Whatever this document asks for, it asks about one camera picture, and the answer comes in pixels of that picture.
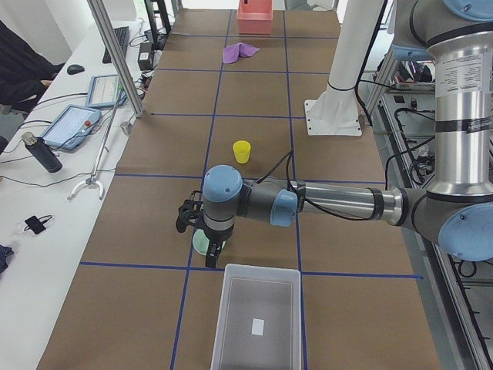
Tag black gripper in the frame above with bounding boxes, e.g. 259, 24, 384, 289
204, 226, 233, 268

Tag mint green small plate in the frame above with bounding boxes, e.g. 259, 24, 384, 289
192, 229, 210, 256

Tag yellow plastic cup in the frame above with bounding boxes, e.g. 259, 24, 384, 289
233, 140, 251, 164

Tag purple microfiber cloth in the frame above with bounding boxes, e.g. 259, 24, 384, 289
222, 42, 260, 64

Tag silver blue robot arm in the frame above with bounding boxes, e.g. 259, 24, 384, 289
196, 1, 492, 267

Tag clear plastic storage box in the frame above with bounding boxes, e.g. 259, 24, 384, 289
210, 264, 302, 369

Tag white label in box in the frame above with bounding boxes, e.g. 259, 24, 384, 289
251, 318, 264, 336

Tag white reacher grabber tool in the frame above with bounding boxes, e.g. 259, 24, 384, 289
67, 85, 123, 201

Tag blue teach pendant near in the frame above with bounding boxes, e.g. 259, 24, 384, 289
41, 105, 102, 150

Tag blue teach pendant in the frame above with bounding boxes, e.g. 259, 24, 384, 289
41, 105, 102, 150
86, 74, 126, 109

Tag blue teach pendant far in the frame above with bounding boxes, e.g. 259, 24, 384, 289
86, 74, 126, 109

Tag black power adapter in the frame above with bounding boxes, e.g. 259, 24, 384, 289
137, 42, 154, 71

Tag black water bottle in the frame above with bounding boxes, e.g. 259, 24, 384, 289
22, 132, 62, 173

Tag dark blue cloth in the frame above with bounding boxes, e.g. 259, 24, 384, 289
0, 244, 14, 273

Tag black computer mouse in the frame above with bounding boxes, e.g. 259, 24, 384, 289
66, 64, 85, 76

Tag black keyboard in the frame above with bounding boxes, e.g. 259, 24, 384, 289
102, 25, 131, 65

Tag pink plastic bin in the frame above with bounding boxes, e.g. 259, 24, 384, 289
236, 0, 273, 35

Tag person in black clothing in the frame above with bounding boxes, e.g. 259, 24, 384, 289
1, 22, 65, 113

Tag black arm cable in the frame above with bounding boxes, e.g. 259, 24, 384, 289
257, 149, 347, 220

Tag small black device with cord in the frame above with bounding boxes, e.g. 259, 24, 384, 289
24, 214, 53, 235

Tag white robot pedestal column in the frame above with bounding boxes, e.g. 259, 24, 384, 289
304, 0, 387, 136

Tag aluminium frame post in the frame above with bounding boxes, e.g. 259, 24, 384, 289
87, 0, 144, 118

